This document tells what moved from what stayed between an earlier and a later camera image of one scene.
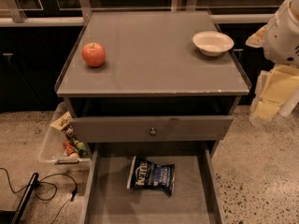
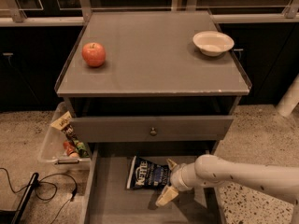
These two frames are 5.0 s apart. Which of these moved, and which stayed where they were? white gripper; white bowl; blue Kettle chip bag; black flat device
Moved: white gripper
Stayed: blue Kettle chip bag; black flat device; white bowl
